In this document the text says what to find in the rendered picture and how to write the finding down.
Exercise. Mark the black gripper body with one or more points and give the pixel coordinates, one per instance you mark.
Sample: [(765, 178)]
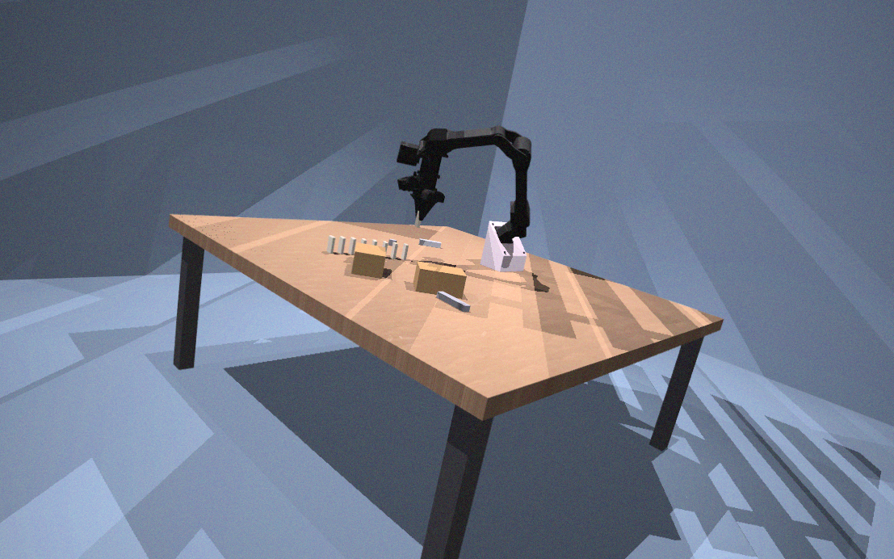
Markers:
[(429, 192)]

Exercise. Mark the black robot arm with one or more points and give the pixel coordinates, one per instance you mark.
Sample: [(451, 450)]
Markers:
[(440, 141)]

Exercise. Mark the brown wooden block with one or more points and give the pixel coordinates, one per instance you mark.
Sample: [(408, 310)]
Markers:
[(368, 260), (432, 278)]

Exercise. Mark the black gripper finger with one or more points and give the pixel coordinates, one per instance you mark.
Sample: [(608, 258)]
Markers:
[(417, 203), (425, 207)]

